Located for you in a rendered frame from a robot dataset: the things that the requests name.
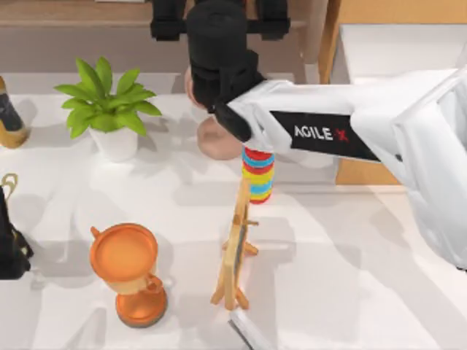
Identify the orange trophy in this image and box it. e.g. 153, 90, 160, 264
89, 222, 169, 328

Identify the wooden framed blackboard on easel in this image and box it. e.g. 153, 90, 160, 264
209, 177, 260, 311

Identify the pinkish beige cup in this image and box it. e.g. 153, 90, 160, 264
185, 68, 246, 162

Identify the stack of coloured rings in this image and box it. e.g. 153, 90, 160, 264
240, 144, 277, 206

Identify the green plant in white pot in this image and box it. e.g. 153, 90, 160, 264
53, 56, 163, 163

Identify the brown bottle with dark label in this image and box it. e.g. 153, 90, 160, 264
0, 75, 31, 149

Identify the white book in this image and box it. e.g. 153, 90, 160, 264
227, 308, 275, 350

